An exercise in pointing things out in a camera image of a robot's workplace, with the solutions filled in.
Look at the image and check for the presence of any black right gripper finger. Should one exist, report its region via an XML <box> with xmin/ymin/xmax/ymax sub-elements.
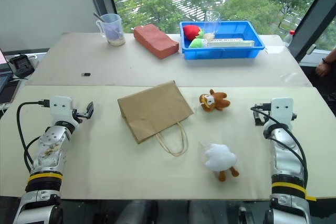
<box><xmin>252</xmin><ymin>109</ymin><xmax>263</xmax><ymax>126</ymax></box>

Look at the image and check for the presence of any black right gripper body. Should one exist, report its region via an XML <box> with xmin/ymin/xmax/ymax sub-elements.
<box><xmin>260</xmin><ymin>110</ymin><xmax>272</xmax><ymax>127</ymax></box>

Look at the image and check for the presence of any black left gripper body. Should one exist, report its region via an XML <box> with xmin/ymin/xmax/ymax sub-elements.
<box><xmin>71</xmin><ymin>107</ymin><xmax>87</xmax><ymax>124</ymax></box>

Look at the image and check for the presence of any brown paper bag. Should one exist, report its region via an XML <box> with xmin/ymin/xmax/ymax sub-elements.
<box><xmin>117</xmin><ymin>80</ymin><xmax>195</xmax><ymax>157</ymax></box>

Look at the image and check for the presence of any bystander bare hand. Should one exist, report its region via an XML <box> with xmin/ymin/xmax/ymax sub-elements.
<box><xmin>314</xmin><ymin>62</ymin><xmax>332</xmax><ymax>78</ymax></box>

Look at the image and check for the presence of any brown teddy bear toy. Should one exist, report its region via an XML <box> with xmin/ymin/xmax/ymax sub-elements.
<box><xmin>198</xmin><ymin>89</ymin><xmax>232</xmax><ymax>112</ymax></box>

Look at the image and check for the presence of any white plush sheep toy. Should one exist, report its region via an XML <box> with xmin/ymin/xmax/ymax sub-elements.
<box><xmin>200</xmin><ymin>142</ymin><xmax>240</xmax><ymax>183</ymax></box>

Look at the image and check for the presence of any silver laptop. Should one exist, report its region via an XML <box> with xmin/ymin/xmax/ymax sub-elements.
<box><xmin>0</xmin><ymin>72</ymin><xmax>22</xmax><ymax>105</ymax></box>

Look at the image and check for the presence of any black charger box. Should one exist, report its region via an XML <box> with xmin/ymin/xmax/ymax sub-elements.
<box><xmin>8</xmin><ymin>54</ymin><xmax>35</xmax><ymax>78</ymax></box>

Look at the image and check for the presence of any blue plastic bin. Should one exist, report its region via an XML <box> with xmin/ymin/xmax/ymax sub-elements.
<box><xmin>178</xmin><ymin>20</ymin><xmax>266</xmax><ymax>60</ymax></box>

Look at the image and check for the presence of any clear plastic measuring cup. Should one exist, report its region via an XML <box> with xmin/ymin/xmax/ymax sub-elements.
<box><xmin>95</xmin><ymin>13</ymin><xmax>127</xmax><ymax>47</ymax></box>

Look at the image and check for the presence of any white flat box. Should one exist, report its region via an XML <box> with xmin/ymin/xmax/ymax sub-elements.
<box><xmin>207</xmin><ymin>38</ymin><xmax>256</xmax><ymax>49</ymax></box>

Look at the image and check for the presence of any clear bottle with red cap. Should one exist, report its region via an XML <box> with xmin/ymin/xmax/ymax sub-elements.
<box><xmin>282</xmin><ymin>29</ymin><xmax>297</xmax><ymax>49</ymax></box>

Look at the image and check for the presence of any red brick block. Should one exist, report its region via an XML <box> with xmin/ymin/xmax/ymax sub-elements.
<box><xmin>133</xmin><ymin>23</ymin><xmax>180</xmax><ymax>60</ymax></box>

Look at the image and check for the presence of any green plush toy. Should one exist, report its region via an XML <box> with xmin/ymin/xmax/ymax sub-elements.
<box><xmin>188</xmin><ymin>37</ymin><xmax>210</xmax><ymax>49</ymax></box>

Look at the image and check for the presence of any red strawberry plush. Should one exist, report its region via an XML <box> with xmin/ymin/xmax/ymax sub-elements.
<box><xmin>182</xmin><ymin>24</ymin><xmax>202</xmax><ymax>42</ymax></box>

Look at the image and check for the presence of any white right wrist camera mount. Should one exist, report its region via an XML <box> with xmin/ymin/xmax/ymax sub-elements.
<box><xmin>269</xmin><ymin>97</ymin><xmax>295</xmax><ymax>128</ymax></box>

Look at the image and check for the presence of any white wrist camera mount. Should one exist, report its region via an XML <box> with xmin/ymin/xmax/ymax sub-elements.
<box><xmin>49</xmin><ymin>95</ymin><xmax>74</xmax><ymax>128</ymax></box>
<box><xmin>269</xmin><ymin>97</ymin><xmax>295</xmax><ymax>128</ymax></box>

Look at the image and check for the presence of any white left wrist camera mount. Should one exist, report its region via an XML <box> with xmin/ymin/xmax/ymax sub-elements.
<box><xmin>49</xmin><ymin>95</ymin><xmax>74</xmax><ymax>128</ymax></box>

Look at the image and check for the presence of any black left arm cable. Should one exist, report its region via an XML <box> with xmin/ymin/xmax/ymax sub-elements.
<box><xmin>16</xmin><ymin>99</ymin><xmax>51</xmax><ymax>175</ymax></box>

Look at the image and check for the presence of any black window frame post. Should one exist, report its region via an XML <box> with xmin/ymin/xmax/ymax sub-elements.
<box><xmin>287</xmin><ymin>0</ymin><xmax>336</xmax><ymax>63</ymax></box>

